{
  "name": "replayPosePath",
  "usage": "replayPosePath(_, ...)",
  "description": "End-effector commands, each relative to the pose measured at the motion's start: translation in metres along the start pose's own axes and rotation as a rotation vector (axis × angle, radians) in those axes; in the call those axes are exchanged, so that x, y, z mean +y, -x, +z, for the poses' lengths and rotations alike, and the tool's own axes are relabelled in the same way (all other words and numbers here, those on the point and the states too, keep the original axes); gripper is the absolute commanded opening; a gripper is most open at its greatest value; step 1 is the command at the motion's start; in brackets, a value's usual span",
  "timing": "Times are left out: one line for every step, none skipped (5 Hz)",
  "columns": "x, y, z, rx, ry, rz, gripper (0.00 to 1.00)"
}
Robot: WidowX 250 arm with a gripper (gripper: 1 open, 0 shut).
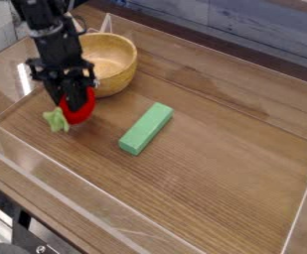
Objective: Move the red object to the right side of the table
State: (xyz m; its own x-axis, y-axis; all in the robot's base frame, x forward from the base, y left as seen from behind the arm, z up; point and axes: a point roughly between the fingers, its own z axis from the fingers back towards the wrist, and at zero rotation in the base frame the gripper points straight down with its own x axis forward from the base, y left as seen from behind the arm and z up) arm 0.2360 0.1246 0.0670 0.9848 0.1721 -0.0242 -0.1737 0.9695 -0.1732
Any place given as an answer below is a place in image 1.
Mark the wooden bowl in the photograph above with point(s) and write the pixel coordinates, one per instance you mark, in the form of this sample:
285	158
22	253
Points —
115	56

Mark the clear acrylic tray wall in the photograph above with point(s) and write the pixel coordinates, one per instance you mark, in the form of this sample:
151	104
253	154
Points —
216	186

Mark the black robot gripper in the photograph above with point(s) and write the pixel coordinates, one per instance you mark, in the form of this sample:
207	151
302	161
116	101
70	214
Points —
60	67

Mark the green rectangular block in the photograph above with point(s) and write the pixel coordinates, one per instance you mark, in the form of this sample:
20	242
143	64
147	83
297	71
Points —
145	128

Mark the red plush strawberry toy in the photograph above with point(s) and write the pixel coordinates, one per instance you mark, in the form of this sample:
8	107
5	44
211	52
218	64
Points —
62	117

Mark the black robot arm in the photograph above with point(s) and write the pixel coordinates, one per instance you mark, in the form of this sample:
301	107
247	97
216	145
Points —
42	10

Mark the black metal stand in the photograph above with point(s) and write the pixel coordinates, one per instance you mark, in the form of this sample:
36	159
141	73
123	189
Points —
36	237

